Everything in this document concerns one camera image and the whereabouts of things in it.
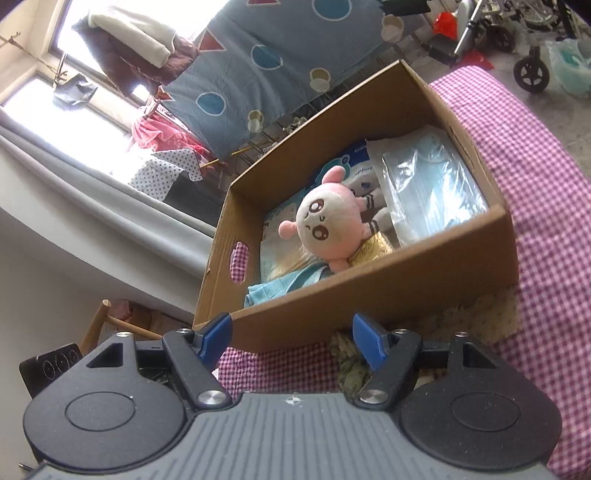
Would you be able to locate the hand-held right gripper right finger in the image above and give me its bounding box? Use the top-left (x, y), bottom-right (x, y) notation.
top-left (353, 313), bottom-right (502, 409)

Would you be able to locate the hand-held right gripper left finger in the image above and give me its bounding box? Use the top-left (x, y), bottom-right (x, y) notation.
top-left (85, 313), bottom-right (232, 411)

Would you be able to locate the green patterned scrunchie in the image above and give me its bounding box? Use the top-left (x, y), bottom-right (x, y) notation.
top-left (329, 330), bottom-right (376, 403)

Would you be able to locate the brown cardboard box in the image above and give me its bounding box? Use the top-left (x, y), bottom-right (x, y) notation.
top-left (193, 60), bottom-right (521, 354)

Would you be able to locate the light blue face mask pack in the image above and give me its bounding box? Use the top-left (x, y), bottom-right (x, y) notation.
top-left (244, 265), bottom-right (334, 308)

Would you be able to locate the clear packet of tan strips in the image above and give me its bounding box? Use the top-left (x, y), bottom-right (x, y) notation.
top-left (261, 230), bottom-right (396, 282)

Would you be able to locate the pink white plush toy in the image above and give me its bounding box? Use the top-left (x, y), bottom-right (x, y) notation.
top-left (277, 166), bottom-right (394, 274)

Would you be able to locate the clear bag of face masks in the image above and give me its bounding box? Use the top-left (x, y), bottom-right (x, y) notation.
top-left (366, 127), bottom-right (491, 248)

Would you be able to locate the blue white wet wipes pack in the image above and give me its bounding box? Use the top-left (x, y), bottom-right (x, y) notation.
top-left (318, 140), bottom-right (385, 195)

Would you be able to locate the wooden chair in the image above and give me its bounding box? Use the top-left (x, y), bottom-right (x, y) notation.
top-left (80, 299), bottom-right (163, 357)

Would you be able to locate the black device with dials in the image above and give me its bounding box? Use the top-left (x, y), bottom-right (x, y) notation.
top-left (19, 342), bottom-right (85, 401)

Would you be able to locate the white polka dot cloth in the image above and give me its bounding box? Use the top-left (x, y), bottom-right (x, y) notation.
top-left (128, 148), bottom-right (205, 202)

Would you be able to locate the grey curtain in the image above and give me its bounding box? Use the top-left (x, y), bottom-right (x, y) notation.
top-left (0, 108), bottom-right (223, 278)

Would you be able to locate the pink garment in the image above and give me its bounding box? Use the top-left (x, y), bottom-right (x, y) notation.
top-left (130, 114), bottom-right (209, 154)

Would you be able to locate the pink checked tablecloth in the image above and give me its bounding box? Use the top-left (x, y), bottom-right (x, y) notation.
top-left (217, 65), bottom-right (591, 480)

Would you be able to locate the grey hanging cloth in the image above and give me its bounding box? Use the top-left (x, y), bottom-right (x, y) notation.
top-left (52, 73), bottom-right (99, 110)

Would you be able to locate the blue bed sheet with circles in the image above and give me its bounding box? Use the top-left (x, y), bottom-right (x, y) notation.
top-left (158, 0), bottom-right (419, 161)

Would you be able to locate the dark brown garment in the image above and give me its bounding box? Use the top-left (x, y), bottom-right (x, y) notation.
top-left (73, 19), bottom-right (200, 94)

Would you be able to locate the white garment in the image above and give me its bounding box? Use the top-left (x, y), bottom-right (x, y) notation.
top-left (87, 11), bottom-right (177, 68)

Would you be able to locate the black seat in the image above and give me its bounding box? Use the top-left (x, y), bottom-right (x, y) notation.
top-left (378, 0), bottom-right (433, 16)

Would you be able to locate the white plastic bag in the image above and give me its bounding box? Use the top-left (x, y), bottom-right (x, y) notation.
top-left (544, 38), bottom-right (591, 96)

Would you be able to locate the silver black wheelchair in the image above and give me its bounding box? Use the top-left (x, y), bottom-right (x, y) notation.
top-left (512, 0), bottom-right (591, 94)

